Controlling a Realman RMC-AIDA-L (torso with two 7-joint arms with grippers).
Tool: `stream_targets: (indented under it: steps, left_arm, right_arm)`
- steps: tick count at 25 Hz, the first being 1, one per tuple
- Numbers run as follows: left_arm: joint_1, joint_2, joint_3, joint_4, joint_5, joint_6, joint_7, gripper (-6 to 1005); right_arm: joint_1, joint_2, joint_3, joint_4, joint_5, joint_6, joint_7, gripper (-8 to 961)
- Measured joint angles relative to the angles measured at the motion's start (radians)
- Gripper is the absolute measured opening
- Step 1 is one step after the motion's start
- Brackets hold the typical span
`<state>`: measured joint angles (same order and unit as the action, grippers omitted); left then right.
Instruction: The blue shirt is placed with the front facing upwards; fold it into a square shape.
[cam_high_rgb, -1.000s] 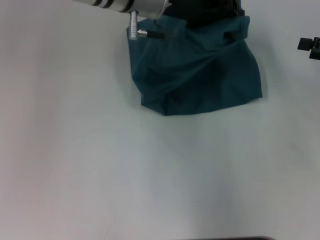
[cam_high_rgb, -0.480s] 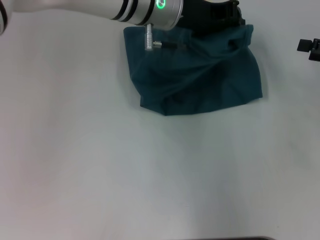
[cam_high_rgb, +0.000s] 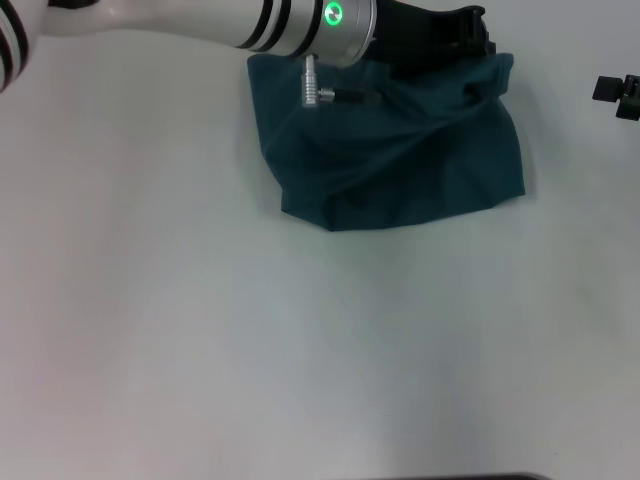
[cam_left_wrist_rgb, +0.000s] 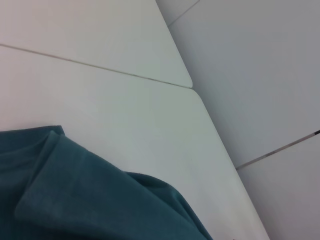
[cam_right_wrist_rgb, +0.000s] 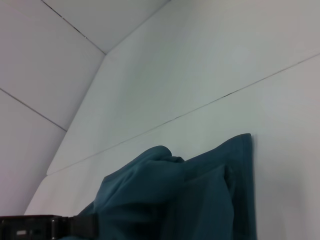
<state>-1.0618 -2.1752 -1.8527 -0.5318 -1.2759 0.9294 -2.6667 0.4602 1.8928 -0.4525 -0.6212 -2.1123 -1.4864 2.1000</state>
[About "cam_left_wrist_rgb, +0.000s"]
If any teal FREE! print t-shirt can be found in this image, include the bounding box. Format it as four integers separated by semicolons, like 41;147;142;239
0;124;214;240

